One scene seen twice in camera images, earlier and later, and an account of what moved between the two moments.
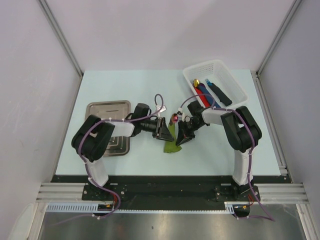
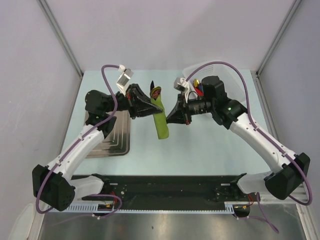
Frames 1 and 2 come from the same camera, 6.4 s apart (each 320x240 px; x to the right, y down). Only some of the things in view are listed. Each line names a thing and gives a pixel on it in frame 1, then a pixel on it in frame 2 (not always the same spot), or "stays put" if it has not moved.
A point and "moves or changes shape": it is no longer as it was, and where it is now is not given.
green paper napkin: x=170 y=147 moves or changes shape
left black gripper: x=165 y=134 → x=138 y=104
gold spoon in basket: x=196 y=82 stays put
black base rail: x=132 y=193 stays put
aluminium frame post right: x=294 y=7 stays put
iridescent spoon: x=174 y=119 moves or changes shape
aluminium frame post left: x=53 y=20 stays put
